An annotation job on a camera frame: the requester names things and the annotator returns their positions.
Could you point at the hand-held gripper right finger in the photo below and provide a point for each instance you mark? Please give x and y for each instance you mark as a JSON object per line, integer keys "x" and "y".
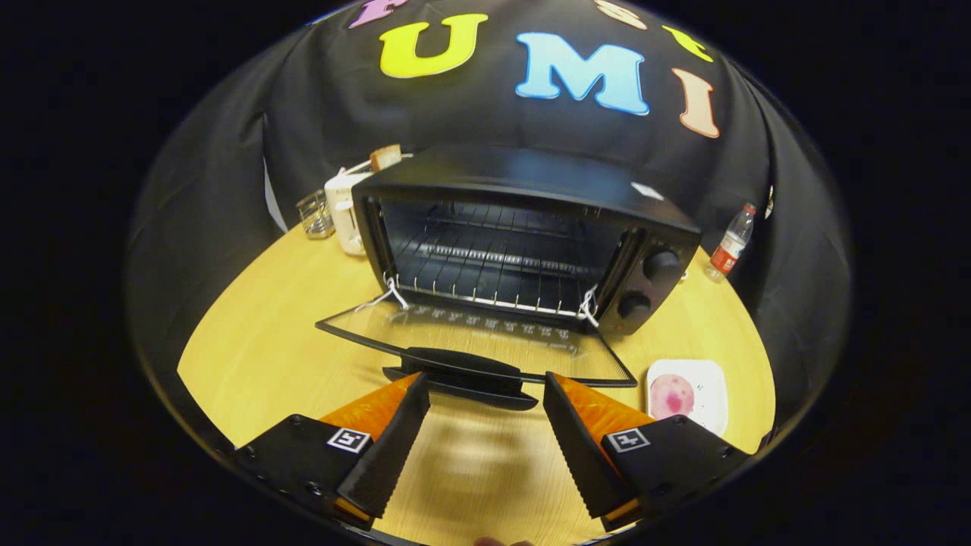
{"x": 580, "y": 455}

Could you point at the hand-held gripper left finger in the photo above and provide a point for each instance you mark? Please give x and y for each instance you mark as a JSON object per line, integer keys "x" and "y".
{"x": 391, "y": 455}

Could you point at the pink ham slice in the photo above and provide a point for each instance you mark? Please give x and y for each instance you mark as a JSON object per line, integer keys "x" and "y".
{"x": 671, "y": 396}

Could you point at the white square plate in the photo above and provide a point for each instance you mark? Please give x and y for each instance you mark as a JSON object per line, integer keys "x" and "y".
{"x": 709, "y": 379}

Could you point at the black toaster oven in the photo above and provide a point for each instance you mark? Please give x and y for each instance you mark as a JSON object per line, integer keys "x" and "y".
{"x": 531, "y": 174}

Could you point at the white toaster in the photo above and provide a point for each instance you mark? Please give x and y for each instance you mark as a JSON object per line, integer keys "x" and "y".
{"x": 345, "y": 220}

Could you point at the plastic bottle with red label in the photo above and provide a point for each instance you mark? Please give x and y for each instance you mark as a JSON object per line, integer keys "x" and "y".
{"x": 730, "y": 250}

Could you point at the brown bread slice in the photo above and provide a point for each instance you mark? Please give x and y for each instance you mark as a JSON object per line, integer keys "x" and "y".
{"x": 385, "y": 157}

